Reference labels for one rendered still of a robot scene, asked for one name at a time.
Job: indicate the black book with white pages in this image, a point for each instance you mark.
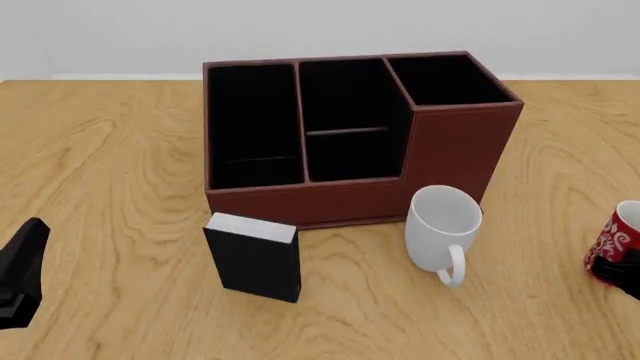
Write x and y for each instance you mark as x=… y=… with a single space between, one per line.
x=257 y=266

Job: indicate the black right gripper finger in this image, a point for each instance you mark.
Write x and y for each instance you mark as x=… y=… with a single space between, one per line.
x=622 y=270

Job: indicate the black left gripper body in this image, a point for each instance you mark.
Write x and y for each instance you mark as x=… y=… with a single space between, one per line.
x=17 y=311

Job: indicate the red-brown desk caddy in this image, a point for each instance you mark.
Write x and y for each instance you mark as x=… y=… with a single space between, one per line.
x=445 y=150

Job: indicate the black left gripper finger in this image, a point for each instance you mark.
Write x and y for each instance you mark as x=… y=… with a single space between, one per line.
x=27 y=255

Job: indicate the red mug with white pattern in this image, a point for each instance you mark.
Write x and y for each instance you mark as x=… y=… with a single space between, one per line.
x=612 y=236

